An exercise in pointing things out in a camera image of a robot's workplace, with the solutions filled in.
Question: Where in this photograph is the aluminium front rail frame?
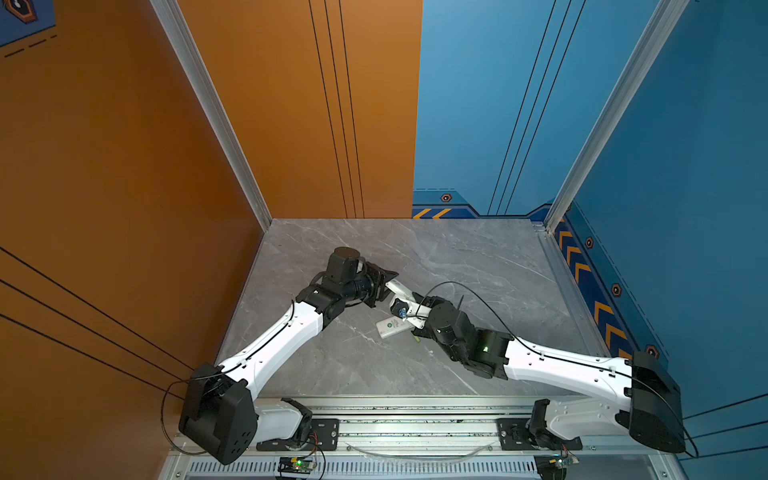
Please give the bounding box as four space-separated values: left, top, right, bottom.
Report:
159 396 686 479

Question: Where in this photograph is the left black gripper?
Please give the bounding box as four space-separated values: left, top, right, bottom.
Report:
341 262 399 308

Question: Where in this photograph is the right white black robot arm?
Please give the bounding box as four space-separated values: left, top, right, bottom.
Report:
396 297 686 454

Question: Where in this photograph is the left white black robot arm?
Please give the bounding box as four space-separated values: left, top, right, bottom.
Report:
179 247 397 465

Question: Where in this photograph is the right aluminium corner post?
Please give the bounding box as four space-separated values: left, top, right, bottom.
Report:
543 0 689 235

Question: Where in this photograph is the left green circuit board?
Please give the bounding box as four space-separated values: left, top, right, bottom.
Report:
276 457 318 479

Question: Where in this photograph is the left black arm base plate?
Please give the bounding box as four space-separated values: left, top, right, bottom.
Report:
256 418 340 452

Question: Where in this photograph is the right small circuit board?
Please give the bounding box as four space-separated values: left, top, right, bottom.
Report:
549 451 580 471

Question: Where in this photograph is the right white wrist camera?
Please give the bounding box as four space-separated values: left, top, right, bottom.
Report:
389 297 430 320

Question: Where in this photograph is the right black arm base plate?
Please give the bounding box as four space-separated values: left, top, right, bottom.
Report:
496 418 583 452

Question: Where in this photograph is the aluminium corner post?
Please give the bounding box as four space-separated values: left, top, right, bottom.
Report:
543 0 689 235
150 0 273 232

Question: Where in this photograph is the left aluminium corner post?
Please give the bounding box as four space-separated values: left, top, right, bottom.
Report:
150 0 273 232

